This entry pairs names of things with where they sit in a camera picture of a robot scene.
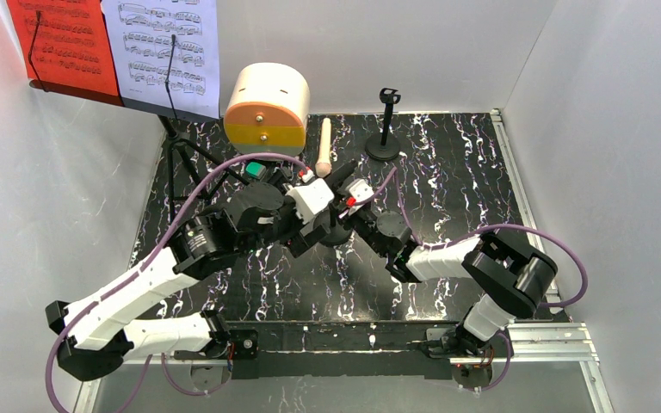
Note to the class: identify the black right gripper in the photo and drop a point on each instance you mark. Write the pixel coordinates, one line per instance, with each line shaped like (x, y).
(343, 205)

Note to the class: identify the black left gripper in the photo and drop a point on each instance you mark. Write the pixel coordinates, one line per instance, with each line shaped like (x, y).
(305, 239)

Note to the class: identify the black desktop microphone stand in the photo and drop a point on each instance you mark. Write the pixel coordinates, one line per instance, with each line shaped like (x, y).
(336, 233)

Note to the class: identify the black handheld microphone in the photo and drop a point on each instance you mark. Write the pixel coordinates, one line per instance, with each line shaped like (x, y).
(338, 176)

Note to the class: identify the pink microphone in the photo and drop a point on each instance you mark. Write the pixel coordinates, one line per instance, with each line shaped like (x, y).
(323, 166)

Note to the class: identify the black tripod music stand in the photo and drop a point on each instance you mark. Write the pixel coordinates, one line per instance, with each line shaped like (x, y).
(151, 158)

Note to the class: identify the white sheet music page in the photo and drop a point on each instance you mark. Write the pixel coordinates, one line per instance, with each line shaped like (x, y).
(166, 56)

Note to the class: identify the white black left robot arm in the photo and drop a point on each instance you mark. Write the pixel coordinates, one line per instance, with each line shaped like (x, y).
(98, 333)

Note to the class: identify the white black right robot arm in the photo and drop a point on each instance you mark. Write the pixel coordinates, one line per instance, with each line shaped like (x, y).
(512, 273)

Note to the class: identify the green and grey eraser block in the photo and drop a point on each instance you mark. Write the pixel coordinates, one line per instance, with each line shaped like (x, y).
(256, 170)

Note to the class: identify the round three-colour drawer cabinet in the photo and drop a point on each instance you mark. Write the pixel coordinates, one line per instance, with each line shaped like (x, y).
(268, 110)

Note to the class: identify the red sheet music page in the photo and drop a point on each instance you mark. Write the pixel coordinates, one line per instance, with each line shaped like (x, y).
(66, 49)

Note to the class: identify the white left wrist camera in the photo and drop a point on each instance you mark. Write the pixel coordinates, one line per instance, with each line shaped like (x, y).
(311, 199)

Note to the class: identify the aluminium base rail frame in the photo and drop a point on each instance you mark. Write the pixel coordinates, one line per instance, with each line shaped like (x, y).
(368, 346)

